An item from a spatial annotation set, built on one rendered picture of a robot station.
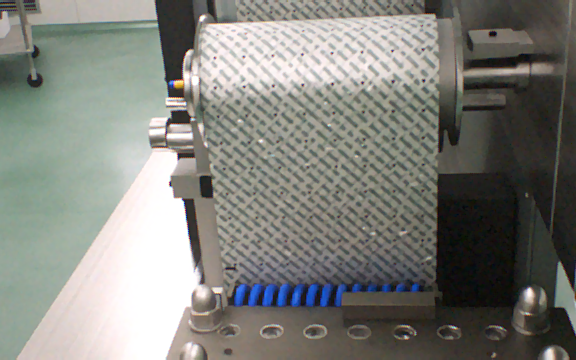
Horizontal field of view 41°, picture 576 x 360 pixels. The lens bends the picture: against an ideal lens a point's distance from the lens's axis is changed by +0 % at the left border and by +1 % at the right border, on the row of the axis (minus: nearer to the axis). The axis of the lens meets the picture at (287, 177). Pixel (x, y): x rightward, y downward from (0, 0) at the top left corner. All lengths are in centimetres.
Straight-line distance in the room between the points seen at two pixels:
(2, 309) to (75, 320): 183
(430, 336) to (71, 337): 50
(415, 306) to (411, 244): 7
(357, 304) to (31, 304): 221
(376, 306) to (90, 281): 53
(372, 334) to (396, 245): 10
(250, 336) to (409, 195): 22
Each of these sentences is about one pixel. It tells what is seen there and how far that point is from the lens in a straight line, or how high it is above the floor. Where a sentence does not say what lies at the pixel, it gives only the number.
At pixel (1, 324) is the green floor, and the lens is 285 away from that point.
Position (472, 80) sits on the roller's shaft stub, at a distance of 80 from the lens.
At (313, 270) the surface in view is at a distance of 84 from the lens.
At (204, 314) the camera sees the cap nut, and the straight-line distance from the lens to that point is 79.
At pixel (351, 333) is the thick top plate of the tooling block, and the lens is 79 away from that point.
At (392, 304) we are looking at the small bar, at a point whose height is 105.
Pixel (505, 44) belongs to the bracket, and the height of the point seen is 129.
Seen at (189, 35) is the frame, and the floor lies 124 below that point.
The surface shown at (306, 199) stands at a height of 114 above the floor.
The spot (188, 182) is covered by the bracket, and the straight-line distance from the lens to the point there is 90.
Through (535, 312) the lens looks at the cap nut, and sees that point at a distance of 79.
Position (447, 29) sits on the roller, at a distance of 78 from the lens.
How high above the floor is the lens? 150
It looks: 25 degrees down
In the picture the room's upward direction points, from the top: 4 degrees counter-clockwise
